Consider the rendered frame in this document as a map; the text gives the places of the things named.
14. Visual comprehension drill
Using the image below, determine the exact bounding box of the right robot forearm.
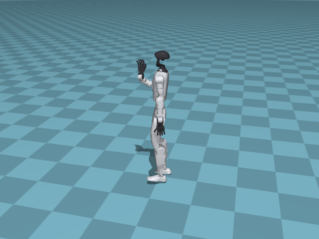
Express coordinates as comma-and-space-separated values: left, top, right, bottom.
138, 74, 153, 87

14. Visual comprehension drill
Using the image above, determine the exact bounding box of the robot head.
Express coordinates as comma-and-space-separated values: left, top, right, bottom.
155, 51, 169, 73

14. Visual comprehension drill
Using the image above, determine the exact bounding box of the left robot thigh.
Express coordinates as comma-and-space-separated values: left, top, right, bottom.
151, 117, 165, 153

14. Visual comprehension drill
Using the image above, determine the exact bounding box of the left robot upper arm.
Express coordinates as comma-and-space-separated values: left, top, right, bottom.
155, 74, 164, 102

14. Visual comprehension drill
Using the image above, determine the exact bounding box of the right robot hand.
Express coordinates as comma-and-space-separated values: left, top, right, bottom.
136, 59, 147, 79

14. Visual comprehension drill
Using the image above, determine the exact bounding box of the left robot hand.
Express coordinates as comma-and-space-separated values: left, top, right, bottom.
154, 118, 165, 135

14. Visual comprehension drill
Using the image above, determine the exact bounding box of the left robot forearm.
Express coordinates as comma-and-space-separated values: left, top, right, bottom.
157, 98, 164, 123

